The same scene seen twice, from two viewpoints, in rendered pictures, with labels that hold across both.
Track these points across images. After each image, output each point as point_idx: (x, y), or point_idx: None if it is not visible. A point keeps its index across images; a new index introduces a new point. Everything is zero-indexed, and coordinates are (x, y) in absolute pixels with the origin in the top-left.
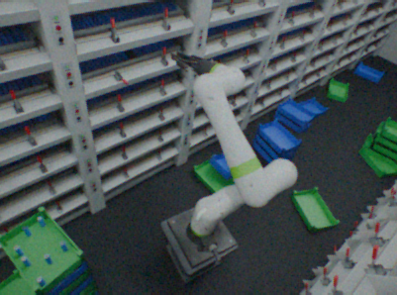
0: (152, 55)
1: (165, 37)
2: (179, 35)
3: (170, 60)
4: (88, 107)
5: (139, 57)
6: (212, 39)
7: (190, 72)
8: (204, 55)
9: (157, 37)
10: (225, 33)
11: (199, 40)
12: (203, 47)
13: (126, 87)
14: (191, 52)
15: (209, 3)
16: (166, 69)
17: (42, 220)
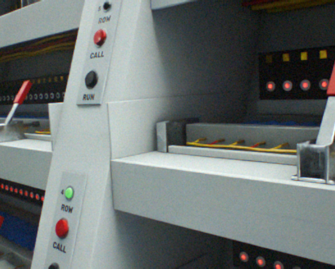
0: (22, 120)
1: (16, 30)
2: (50, 29)
3: (26, 141)
4: None
5: (6, 118)
6: (275, 136)
7: (41, 234)
8: (115, 165)
9: (0, 25)
10: None
11: (94, 50)
12: (112, 98)
13: None
14: (58, 112)
15: None
16: None
17: None
